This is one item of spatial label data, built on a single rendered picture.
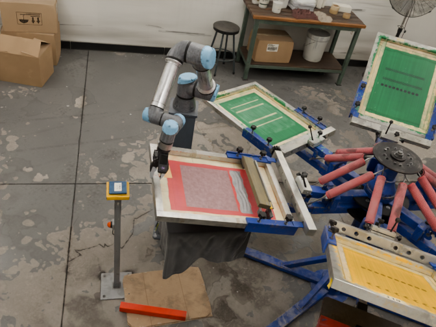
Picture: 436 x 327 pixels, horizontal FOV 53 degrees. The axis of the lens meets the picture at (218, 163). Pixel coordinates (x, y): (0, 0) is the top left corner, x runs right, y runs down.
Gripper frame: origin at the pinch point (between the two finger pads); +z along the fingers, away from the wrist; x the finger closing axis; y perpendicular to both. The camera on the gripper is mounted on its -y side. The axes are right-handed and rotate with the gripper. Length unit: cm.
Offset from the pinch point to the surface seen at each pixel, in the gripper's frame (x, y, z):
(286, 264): -125, 18, 88
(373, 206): -118, -26, -20
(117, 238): 10, 10, 63
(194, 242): -26.8, -21.0, 26.3
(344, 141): -251, 190, 75
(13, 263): 72, 37, 128
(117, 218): 12.8, 10.3, 45.2
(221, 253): -45, -21, 33
